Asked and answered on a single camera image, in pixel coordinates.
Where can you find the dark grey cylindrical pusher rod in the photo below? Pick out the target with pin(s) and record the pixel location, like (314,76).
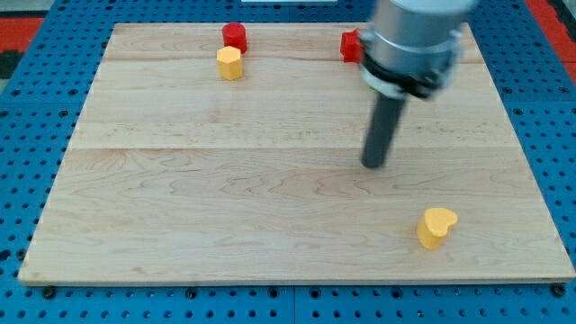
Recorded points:
(385,118)

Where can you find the red star block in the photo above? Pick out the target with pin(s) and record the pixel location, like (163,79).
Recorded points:
(351,48)

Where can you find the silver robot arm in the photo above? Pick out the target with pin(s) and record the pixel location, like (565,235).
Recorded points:
(411,47)

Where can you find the yellow heart block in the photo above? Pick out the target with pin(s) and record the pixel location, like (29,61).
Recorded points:
(434,226)

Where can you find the yellow hexagon block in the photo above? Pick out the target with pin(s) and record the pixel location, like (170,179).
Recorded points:
(229,62)

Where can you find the red cylinder block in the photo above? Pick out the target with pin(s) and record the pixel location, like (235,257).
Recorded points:
(234,34)

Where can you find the wooden board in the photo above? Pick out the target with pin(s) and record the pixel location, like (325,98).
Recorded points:
(176,177)

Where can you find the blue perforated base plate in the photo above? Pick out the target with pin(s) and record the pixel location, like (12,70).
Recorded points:
(39,109)

